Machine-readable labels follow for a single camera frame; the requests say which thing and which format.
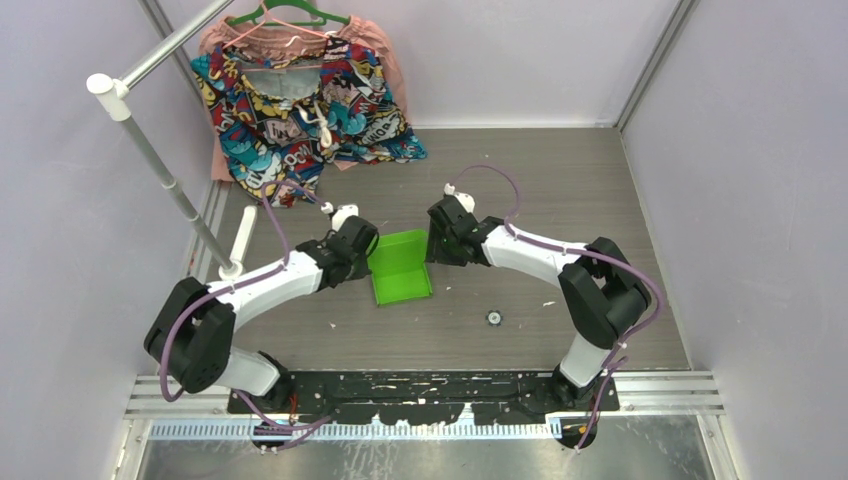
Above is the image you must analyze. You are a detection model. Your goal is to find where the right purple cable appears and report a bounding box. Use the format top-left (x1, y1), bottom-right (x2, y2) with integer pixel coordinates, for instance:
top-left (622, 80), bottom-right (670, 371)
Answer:
top-left (450, 164), bottom-right (664, 452)

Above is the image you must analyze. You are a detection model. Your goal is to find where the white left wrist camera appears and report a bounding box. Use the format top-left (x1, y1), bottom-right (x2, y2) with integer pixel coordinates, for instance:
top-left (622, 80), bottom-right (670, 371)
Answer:
top-left (320, 202), bottom-right (359, 231)

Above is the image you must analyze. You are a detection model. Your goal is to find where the green clothes hanger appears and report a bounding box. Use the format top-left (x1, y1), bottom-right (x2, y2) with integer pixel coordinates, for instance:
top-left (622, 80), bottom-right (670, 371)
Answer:
top-left (224, 0), bottom-right (353, 30)

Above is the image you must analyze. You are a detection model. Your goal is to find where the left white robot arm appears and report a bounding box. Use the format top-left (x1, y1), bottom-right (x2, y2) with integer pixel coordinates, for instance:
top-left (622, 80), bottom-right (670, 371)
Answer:
top-left (143, 215), bottom-right (379, 413)

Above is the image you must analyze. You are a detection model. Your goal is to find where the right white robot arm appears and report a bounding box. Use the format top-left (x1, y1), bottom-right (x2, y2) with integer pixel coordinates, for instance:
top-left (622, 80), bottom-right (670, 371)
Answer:
top-left (426, 194), bottom-right (659, 411)

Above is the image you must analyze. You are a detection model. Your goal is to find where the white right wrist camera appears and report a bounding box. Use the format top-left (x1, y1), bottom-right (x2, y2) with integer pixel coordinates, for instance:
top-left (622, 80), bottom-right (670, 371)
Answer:
top-left (443, 183), bottom-right (476, 213)

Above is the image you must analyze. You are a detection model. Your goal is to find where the purple cable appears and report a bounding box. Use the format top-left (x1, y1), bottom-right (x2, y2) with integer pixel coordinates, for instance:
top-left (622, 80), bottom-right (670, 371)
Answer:
top-left (450, 164), bottom-right (664, 452)
top-left (159, 185), bottom-right (339, 445)

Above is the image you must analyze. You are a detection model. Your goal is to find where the colorful patterned shirt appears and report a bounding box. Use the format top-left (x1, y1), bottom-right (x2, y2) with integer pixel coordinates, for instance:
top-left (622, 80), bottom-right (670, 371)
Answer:
top-left (190, 17), bottom-right (427, 207)

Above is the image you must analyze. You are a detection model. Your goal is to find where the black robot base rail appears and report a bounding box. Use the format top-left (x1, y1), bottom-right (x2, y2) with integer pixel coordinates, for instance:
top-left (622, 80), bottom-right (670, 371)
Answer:
top-left (228, 361), bottom-right (620, 426)

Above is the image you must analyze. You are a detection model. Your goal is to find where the metal clothes rack pole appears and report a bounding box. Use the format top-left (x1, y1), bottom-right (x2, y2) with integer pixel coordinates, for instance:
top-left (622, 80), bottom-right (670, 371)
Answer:
top-left (86, 0), bottom-right (241, 276)

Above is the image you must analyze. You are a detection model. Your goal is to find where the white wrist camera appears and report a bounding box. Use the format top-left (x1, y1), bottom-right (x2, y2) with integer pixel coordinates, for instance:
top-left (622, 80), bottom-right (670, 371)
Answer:
top-left (443, 183), bottom-right (476, 213)
top-left (320, 202), bottom-right (359, 231)

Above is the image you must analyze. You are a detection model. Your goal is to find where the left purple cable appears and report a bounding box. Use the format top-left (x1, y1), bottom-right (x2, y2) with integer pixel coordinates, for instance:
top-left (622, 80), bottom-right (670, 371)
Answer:
top-left (159, 185), bottom-right (339, 445)

